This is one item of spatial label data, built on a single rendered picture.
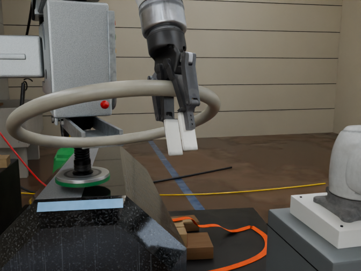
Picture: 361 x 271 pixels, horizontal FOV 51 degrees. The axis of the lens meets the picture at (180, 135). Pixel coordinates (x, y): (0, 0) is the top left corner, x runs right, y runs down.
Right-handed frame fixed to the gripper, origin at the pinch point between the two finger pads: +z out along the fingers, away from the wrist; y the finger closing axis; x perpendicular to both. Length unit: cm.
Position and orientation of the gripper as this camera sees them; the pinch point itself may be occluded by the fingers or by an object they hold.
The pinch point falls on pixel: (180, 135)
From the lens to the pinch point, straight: 69.7
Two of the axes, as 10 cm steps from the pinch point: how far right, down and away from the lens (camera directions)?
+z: 1.5, 9.7, -1.9
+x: -8.0, 0.1, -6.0
